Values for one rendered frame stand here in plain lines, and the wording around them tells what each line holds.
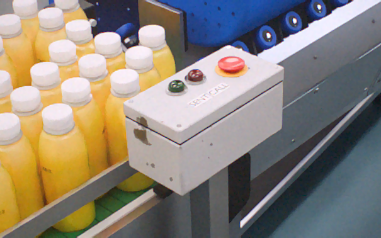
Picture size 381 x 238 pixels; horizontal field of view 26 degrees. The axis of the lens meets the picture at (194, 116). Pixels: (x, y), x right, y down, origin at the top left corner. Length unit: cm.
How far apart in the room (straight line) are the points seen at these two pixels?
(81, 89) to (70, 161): 10
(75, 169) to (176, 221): 22
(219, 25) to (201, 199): 37
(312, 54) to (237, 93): 55
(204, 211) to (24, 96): 29
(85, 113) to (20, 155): 11
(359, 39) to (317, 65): 14
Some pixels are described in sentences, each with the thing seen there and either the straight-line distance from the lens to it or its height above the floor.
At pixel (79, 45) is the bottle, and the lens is 127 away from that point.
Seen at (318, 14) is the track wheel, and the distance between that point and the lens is 156.
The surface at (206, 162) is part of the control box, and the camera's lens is 104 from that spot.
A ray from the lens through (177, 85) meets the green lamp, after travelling 104.
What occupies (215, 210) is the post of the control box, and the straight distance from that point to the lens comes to 115.
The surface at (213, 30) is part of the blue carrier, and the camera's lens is 141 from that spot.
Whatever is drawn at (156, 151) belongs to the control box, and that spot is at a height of 105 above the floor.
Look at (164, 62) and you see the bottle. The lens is 124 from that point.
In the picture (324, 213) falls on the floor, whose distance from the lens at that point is 257.
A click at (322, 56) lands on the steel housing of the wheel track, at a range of 159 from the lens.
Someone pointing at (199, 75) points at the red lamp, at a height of 111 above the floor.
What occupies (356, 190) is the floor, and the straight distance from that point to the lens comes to 268.
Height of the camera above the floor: 164
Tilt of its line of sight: 33 degrees down
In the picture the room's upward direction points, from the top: 2 degrees counter-clockwise
